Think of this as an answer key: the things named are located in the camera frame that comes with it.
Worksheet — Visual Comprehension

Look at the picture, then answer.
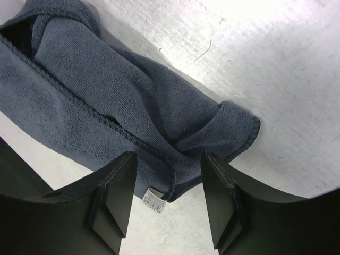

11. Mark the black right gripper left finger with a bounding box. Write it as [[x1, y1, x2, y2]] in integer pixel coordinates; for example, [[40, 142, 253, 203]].
[[1, 141, 137, 254]]

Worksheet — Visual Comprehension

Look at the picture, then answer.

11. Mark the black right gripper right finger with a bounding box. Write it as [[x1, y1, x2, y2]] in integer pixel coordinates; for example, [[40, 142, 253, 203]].
[[201, 153, 339, 254]]

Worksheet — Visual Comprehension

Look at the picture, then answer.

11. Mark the grey towel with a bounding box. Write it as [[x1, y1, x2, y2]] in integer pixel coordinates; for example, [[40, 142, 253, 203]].
[[1, 1, 260, 202]]

